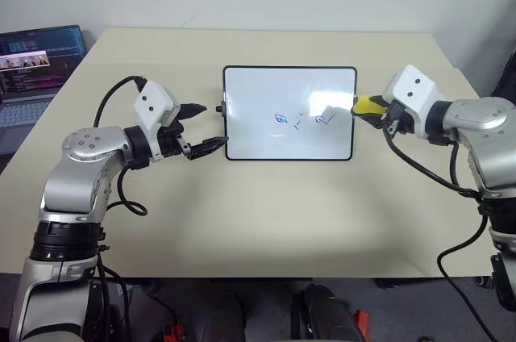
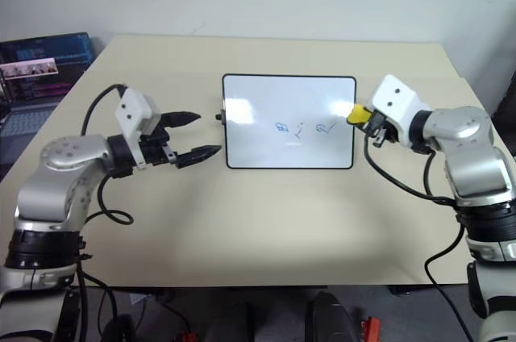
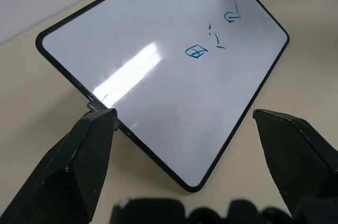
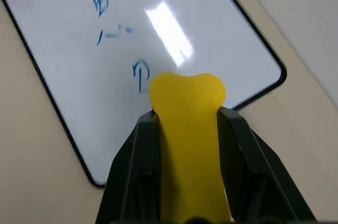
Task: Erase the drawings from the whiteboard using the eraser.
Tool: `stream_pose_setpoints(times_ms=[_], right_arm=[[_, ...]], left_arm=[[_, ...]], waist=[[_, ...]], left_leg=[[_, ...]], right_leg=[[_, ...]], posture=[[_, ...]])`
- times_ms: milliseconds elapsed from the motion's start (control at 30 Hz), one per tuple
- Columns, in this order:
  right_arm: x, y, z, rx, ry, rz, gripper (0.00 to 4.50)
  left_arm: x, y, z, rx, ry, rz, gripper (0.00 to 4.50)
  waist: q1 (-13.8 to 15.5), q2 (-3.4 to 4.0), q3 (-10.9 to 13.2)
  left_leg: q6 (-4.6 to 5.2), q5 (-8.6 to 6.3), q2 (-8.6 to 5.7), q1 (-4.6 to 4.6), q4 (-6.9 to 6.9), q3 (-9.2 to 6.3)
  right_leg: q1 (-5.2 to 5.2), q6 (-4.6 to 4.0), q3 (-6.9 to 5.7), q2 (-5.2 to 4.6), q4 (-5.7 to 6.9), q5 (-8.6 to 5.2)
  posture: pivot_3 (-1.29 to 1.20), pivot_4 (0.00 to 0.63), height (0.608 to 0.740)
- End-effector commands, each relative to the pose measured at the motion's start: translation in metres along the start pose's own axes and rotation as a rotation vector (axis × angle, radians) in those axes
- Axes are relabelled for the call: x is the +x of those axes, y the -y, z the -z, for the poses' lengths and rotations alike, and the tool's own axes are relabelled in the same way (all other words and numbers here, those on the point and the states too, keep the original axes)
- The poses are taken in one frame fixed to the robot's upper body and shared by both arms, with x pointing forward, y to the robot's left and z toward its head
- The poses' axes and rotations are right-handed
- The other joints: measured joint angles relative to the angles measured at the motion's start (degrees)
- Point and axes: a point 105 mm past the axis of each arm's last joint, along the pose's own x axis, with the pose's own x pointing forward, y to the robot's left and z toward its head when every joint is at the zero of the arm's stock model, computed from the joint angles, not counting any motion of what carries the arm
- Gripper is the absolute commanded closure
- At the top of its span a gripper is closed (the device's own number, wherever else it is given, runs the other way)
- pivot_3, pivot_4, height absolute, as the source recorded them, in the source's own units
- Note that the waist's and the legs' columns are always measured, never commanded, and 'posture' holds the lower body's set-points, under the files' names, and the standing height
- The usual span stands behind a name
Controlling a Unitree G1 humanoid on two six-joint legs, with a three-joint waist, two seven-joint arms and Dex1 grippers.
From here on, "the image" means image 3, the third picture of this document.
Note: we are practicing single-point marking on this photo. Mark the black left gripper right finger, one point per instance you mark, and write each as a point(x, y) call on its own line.
point(295, 160)

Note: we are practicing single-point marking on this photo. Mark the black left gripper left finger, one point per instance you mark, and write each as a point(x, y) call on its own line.
point(66, 166)

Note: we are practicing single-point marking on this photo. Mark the black-framed whiteboard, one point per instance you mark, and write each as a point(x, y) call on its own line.
point(148, 76)

